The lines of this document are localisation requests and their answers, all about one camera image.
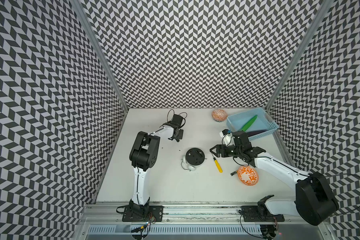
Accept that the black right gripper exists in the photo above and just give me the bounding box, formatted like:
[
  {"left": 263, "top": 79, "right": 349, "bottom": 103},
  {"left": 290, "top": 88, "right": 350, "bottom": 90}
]
[{"left": 209, "top": 143, "right": 242, "bottom": 158}]

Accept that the yellow handled screwdriver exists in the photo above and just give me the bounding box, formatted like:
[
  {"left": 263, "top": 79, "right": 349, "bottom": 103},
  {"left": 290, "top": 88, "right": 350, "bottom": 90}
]
[{"left": 213, "top": 157, "right": 223, "bottom": 173}]

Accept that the white twin bell alarm clock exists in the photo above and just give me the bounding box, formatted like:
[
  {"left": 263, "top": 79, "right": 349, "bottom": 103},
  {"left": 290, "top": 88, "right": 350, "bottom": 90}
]
[{"left": 181, "top": 148, "right": 206, "bottom": 172}]

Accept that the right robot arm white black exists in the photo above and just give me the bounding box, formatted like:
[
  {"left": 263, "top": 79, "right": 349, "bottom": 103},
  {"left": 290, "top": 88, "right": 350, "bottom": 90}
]
[{"left": 210, "top": 144, "right": 340, "bottom": 226}]

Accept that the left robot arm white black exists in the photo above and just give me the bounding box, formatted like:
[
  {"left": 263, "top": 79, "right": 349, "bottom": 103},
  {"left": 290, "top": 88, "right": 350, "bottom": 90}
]
[{"left": 129, "top": 124, "right": 184, "bottom": 215}]

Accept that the light blue plastic basket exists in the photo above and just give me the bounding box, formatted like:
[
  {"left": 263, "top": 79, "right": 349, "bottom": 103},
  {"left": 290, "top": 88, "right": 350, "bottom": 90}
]
[{"left": 227, "top": 108, "right": 279, "bottom": 141}]

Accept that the dark purple eggplant toy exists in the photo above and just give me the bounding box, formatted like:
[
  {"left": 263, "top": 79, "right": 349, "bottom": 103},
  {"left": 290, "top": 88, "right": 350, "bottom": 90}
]
[{"left": 246, "top": 130, "right": 267, "bottom": 137}]

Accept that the orange patterned bowl upright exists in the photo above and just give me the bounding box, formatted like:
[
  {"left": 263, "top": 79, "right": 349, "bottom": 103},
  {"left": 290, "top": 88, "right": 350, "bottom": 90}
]
[{"left": 237, "top": 166, "right": 259, "bottom": 186}]

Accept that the green cucumber toy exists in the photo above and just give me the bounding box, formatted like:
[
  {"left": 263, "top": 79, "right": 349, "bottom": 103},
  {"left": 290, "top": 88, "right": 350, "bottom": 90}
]
[{"left": 241, "top": 115, "right": 258, "bottom": 132}]

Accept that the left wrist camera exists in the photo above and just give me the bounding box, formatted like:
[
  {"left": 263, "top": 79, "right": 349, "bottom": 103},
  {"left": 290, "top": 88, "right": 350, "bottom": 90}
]
[{"left": 169, "top": 114, "right": 186, "bottom": 129}]

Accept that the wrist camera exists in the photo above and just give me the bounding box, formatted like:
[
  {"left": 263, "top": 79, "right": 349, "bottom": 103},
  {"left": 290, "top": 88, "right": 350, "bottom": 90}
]
[
  {"left": 219, "top": 129, "right": 250, "bottom": 146},
  {"left": 169, "top": 114, "right": 186, "bottom": 129}
]

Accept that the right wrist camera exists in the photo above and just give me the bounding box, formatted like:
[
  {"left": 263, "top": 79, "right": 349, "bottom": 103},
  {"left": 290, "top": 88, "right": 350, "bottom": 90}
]
[{"left": 219, "top": 129, "right": 250, "bottom": 146}]

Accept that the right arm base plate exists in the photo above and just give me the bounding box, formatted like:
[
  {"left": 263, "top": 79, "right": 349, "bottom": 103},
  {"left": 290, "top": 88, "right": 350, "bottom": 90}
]
[{"left": 239, "top": 205, "right": 285, "bottom": 222}]

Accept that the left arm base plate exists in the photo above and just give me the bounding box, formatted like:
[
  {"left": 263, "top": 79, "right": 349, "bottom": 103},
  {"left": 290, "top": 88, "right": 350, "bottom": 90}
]
[{"left": 122, "top": 205, "right": 164, "bottom": 223}]

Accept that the aluminium front rail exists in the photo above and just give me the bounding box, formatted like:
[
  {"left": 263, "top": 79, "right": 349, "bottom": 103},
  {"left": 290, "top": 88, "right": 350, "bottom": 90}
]
[{"left": 77, "top": 201, "right": 329, "bottom": 226}]

